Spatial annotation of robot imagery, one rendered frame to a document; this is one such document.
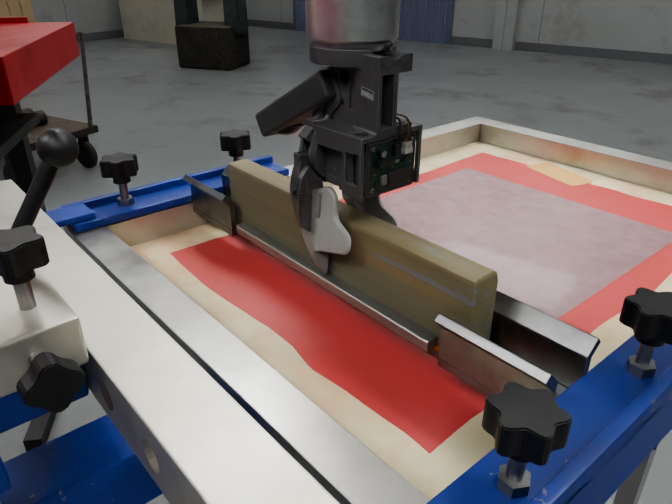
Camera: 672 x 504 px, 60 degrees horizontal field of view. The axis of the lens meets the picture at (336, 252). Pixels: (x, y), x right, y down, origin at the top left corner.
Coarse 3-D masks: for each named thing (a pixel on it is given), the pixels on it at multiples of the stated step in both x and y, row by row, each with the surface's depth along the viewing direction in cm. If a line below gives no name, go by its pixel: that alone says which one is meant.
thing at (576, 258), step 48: (576, 192) 87; (480, 240) 73; (528, 240) 73; (576, 240) 73; (624, 240) 73; (528, 288) 62; (576, 288) 62; (624, 288) 62; (288, 336) 55; (336, 336) 55; (384, 336) 55; (336, 384) 48; (384, 384) 48; (432, 384) 48; (432, 432) 44
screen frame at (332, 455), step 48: (432, 144) 102; (528, 144) 103; (576, 144) 97; (96, 240) 65; (144, 240) 72; (144, 288) 55; (192, 336) 49; (240, 384) 43; (288, 384) 43; (288, 432) 39; (336, 432) 39; (336, 480) 35; (384, 480) 35
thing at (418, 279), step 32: (256, 192) 64; (288, 192) 59; (256, 224) 66; (288, 224) 61; (352, 224) 52; (384, 224) 52; (352, 256) 54; (384, 256) 50; (416, 256) 47; (448, 256) 46; (384, 288) 51; (416, 288) 48; (448, 288) 45; (480, 288) 43; (416, 320) 49; (480, 320) 45
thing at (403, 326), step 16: (240, 224) 67; (256, 240) 64; (272, 240) 64; (288, 256) 60; (304, 272) 58; (320, 272) 57; (336, 288) 55; (352, 288) 55; (352, 304) 54; (368, 304) 52; (384, 320) 51; (400, 320) 50; (416, 336) 48; (432, 336) 48
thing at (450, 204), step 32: (480, 160) 100; (416, 192) 87; (448, 192) 87; (480, 192) 87; (512, 192) 87; (544, 192) 87; (416, 224) 77; (448, 224) 77; (480, 224) 77; (192, 256) 69; (224, 256) 69; (256, 256) 69; (224, 288) 62; (256, 288) 62; (288, 288) 62; (320, 288) 62
